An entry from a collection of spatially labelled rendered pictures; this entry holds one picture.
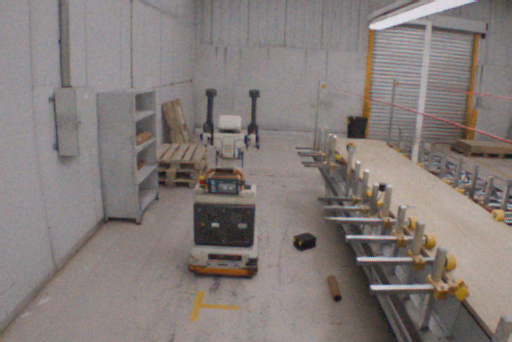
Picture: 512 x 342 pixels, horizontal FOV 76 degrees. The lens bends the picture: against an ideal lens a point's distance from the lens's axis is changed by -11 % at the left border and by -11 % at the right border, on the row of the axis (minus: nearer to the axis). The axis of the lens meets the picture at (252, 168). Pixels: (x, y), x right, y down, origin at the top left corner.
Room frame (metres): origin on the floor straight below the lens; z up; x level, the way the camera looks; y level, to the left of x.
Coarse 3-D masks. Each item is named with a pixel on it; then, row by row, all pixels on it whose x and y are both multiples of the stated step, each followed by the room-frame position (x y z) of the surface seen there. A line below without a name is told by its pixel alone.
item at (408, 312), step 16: (320, 160) 4.58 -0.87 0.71; (336, 192) 3.35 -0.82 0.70; (352, 224) 2.66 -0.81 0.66; (368, 256) 2.17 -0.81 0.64; (384, 256) 2.07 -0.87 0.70; (384, 272) 1.87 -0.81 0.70; (400, 304) 1.56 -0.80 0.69; (416, 320) 1.41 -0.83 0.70; (416, 336) 1.31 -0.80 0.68; (432, 336) 1.28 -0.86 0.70
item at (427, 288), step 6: (372, 288) 1.31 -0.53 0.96; (378, 288) 1.30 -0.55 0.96; (384, 288) 1.30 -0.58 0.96; (390, 288) 1.30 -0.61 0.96; (396, 288) 1.30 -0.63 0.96; (402, 288) 1.30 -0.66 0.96; (408, 288) 1.30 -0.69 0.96; (414, 288) 1.30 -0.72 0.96; (420, 288) 1.30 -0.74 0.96; (426, 288) 1.30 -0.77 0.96; (432, 288) 1.30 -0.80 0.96; (372, 294) 1.30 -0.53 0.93; (378, 294) 1.30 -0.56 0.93; (384, 294) 1.30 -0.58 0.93; (390, 294) 1.30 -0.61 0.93; (396, 294) 1.30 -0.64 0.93; (408, 294) 1.30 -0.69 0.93
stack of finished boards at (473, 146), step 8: (456, 144) 9.16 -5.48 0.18; (464, 144) 8.78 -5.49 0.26; (472, 144) 8.56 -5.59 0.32; (480, 144) 8.63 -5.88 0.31; (488, 144) 8.71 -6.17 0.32; (496, 144) 8.79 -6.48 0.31; (504, 144) 8.87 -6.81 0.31; (488, 152) 8.45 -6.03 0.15; (496, 152) 8.46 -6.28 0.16; (504, 152) 8.46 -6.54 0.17
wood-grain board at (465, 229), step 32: (352, 160) 3.85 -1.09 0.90; (384, 160) 3.91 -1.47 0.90; (384, 192) 2.78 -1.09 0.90; (416, 192) 2.80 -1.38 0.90; (448, 192) 2.82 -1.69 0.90; (448, 224) 2.13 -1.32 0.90; (480, 224) 2.13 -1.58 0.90; (480, 256) 1.68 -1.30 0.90; (480, 288) 1.37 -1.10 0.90; (480, 320) 1.14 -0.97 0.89
